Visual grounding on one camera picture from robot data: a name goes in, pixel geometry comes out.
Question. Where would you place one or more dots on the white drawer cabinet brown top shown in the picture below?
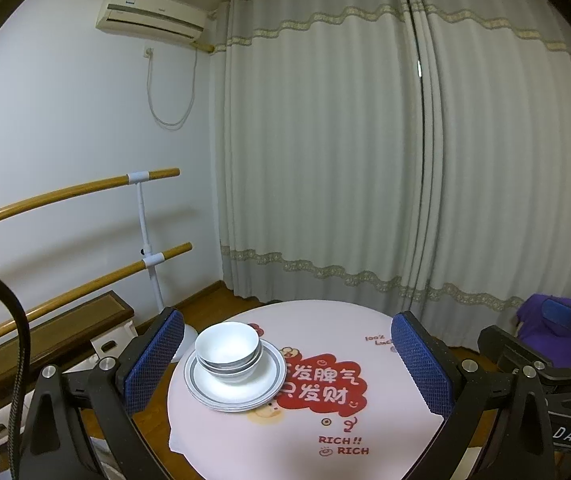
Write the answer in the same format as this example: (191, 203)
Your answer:
(65, 320)

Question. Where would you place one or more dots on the purple cloth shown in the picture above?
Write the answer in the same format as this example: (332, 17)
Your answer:
(533, 317)

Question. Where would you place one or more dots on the white wall air conditioner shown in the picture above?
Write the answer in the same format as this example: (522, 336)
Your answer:
(150, 12)

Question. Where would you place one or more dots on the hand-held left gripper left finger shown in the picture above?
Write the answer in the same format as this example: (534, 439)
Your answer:
(153, 360)

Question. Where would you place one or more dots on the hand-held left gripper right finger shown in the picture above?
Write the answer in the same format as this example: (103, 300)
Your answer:
(423, 365)

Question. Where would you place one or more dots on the white wall socket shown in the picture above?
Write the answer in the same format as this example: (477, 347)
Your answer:
(148, 52)

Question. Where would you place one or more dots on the white bowl grey band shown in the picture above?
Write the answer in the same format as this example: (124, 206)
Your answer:
(225, 342)
(238, 378)
(257, 359)

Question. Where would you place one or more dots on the wooden ballet barre white stand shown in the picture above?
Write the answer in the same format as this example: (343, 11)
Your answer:
(144, 230)

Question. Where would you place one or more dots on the round pink table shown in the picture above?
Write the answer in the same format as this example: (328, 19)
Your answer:
(325, 320)

